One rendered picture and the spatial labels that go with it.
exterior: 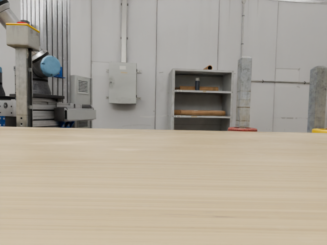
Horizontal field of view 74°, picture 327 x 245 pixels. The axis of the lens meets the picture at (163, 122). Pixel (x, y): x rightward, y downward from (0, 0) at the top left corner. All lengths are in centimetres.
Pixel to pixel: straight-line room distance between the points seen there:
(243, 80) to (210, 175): 62
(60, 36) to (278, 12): 351
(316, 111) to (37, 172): 82
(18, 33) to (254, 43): 365
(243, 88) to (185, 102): 281
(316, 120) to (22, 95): 98
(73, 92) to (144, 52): 191
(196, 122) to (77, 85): 218
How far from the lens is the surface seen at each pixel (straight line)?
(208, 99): 366
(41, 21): 192
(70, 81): 198
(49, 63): 146
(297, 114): 439
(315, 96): 89
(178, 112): 324
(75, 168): 21
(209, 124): 367
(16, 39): 88
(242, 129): 63
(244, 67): 79
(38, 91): 156
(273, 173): 21
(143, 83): 353
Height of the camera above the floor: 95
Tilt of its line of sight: 3 degrees down
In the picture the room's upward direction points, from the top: 1 degrees clockwise
